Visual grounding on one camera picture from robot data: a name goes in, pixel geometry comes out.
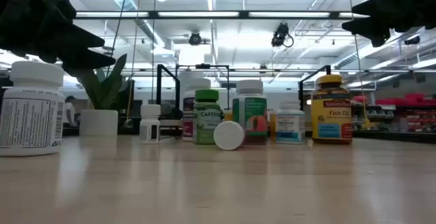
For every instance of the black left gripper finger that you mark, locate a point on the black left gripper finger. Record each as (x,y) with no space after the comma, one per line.
(88,62)
(83,36)

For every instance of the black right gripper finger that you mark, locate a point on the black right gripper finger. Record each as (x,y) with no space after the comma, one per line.
(371,30)
(374,6)

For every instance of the large white medicine bottle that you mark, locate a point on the large white medicine bottle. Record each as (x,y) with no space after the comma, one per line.
(30,115)

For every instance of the small white medicine bottle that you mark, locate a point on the small white medicine bottle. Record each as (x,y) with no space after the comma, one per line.
(150,128)

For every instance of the yellow fish oil bottle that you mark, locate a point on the yellow fish oil bottle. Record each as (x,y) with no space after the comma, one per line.
(331,115)

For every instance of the white bottle maroon label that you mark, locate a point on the white bottle maroon label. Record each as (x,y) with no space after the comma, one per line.
(188,115)

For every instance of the white melatonin bottle blue label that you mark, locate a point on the white melatonin bottle blue label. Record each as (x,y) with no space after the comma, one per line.
(290,125)

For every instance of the green caffeine bottle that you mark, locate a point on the green caffeine bottle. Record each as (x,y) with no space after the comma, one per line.
(207,122)

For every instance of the multivitamin gummies bottle green label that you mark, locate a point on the multivitamin gummies bottle green label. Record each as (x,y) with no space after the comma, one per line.
(250,115)

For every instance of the pink Pepto bottle white cap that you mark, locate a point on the pink Pepto bottle white cap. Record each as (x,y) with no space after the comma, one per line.
(228,135)

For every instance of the person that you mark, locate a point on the person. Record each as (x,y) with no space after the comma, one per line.
(69,111)

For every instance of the green plant in white pot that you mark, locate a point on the green plant in white pot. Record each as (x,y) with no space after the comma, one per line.
(98,122)

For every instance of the black overhead light bar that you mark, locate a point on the black overhead light bar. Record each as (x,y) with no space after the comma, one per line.
(153,14)

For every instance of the background rack with red bins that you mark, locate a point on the background rack with red bins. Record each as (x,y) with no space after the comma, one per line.
(408,99)

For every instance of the round black ceiling fixture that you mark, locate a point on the round black ceiling fixture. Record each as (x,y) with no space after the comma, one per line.
(195,39)

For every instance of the black overhead camera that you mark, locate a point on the black overhead camera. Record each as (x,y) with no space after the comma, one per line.
(281,35)

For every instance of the black aluminium table frame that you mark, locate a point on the black aluminium table frame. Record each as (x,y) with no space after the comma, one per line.
(391,137)

